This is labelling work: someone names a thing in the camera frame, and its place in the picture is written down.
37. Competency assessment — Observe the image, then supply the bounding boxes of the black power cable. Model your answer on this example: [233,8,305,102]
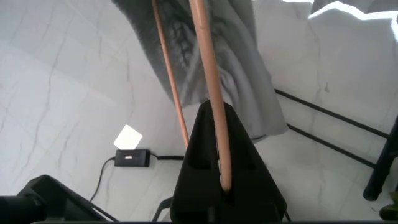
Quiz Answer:
[89,157,116,202]
[150,152,187,161]

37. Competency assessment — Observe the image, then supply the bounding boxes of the pale grey shorts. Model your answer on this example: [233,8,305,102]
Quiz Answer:
[111,0,289,142]

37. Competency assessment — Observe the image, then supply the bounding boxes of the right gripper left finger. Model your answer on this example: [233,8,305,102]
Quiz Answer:
[170,99,225,223]

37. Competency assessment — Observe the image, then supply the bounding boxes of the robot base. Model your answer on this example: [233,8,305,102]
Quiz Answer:
[0,174,119,223]

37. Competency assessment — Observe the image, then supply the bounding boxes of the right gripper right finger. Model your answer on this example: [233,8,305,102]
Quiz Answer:
[223,101,287,223]

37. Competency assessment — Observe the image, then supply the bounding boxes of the pink clothes hanger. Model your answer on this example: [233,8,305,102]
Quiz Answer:
[151,0,233,193]

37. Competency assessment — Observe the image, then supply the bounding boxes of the black clothes rack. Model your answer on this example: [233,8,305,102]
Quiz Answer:
[274,88,398,202]

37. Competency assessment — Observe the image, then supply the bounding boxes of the black power adapter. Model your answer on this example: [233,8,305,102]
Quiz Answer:
[114,149,152,168]

